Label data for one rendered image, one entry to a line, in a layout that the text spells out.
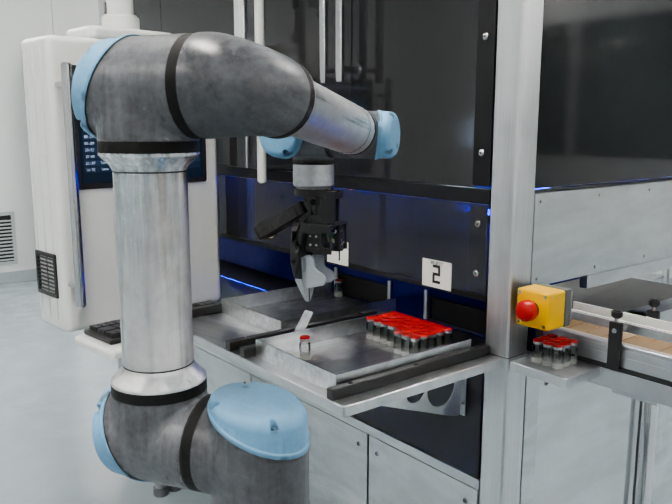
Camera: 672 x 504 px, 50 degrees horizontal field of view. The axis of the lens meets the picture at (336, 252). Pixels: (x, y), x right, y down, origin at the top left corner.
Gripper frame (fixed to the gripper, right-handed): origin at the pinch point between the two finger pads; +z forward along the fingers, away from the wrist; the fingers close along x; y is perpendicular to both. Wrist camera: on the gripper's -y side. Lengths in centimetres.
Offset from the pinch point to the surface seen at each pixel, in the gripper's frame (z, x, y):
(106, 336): 20, 15, -63
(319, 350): 14.0, 9.3, -1.4
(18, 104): -47, 325, -435
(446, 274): -0.3, 27.1, 19.6
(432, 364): 12.7, 7.1, 23.1
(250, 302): 12.8, 33.6, -32.6
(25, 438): 102, 91, -183
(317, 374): 12.0, -8.4, 6.8
